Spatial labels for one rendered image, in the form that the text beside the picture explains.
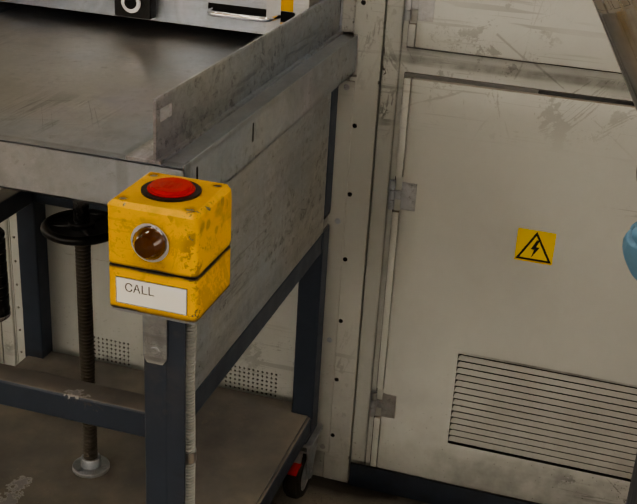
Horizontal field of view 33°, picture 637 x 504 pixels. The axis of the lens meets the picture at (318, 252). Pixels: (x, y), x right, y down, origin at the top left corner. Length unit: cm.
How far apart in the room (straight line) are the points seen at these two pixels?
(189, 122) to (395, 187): 64
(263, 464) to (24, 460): 39
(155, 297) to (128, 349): 121
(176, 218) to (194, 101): 35
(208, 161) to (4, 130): 23
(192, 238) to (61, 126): 41
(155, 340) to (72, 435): 97
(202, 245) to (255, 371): 115
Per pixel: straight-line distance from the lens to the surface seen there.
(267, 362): 199
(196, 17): 165
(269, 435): 188
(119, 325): 208
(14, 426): 193
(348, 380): 195
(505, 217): 174
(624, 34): 79
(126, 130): 122
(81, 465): 181
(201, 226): 86
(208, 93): 123
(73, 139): 120
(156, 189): 88
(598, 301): 178
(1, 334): 224
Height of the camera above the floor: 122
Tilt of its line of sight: 24 degrees down
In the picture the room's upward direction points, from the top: 3 degrees clockwise
